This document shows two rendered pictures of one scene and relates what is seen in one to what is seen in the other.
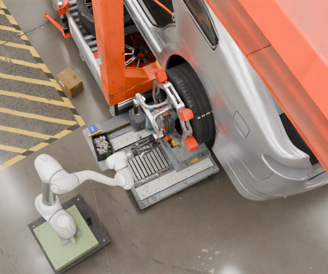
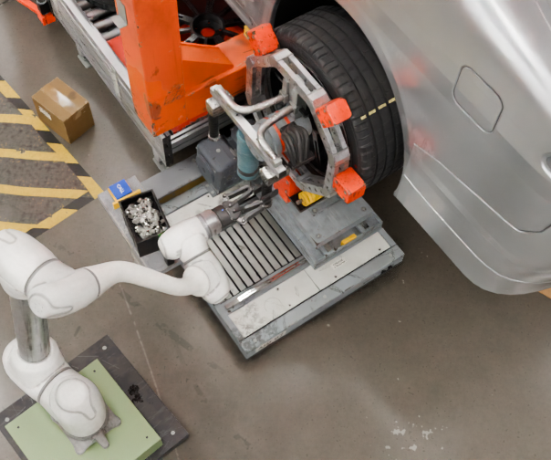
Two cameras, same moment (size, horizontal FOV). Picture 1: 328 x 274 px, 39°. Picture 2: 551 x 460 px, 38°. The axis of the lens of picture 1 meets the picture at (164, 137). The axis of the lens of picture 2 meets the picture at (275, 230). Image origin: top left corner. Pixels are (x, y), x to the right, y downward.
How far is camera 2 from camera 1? 97 cm
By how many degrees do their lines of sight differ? 4
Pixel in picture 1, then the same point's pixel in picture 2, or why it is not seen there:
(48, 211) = (34, 375)
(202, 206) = (379, 337)
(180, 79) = (308, 37)
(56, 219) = (55, 392)
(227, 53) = not seen: outside the picture
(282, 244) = not seen: outside the picture
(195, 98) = (349, 74)
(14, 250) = not seen: outside the picture
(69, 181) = (74, 284)
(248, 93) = (493, 11)
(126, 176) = (210, 271)
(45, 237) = (36, 441)
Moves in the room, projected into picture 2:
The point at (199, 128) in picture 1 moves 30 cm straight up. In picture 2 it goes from (366, 142) to (379, 83)
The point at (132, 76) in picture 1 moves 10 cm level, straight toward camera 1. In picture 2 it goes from (198, 60) to (201, 81)
